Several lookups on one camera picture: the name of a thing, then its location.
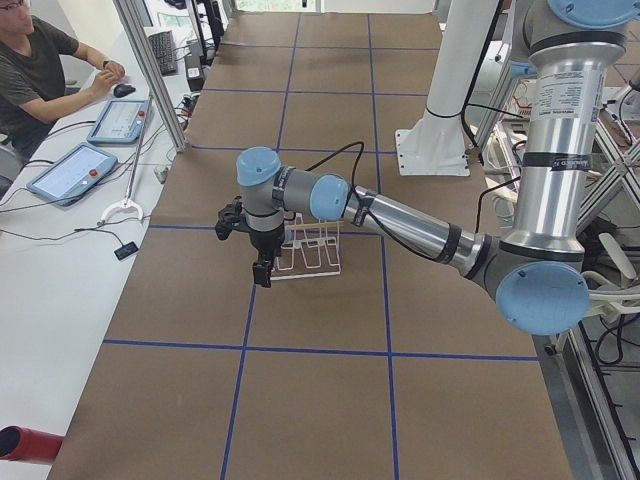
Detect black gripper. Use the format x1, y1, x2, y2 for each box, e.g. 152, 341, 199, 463
249, 227, 284, 288

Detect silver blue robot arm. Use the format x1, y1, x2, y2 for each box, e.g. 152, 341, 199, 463
216, 1, 639, 335

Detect small black usb hub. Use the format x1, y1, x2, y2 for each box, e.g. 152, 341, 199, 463
114, 242, 139, 261

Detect metal reach grabber tool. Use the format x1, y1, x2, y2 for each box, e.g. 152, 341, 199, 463
97, 94, 153, 226

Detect far blue teach pendant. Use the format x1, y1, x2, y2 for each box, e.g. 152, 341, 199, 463
86, 98, 149, 145

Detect blue teach pendant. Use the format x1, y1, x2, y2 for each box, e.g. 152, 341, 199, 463
26, 142, 117, 207
86, 98, 149, 145

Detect near blue teach pendant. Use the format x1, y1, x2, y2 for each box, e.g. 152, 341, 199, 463
26, 142, 117, 207

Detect black computer mouse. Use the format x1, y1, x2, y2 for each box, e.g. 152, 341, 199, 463
113, 84, 136, 98

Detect black keyboard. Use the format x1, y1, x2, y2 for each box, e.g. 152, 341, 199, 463
147, 31, 178, 76

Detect person in dark shirt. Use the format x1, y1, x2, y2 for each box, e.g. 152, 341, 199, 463
1, 1, 125, 162

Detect red cylinder object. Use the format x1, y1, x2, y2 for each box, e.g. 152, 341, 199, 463
1, 426, 64, 465

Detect white wire cup holder rack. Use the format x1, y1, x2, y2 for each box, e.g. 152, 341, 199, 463
272, 214, 342, 280

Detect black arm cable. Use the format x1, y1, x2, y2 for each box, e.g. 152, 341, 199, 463
305, 141, 366, 189

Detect white camera stand column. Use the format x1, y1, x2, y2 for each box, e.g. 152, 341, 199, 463
395, 0, 501, 176

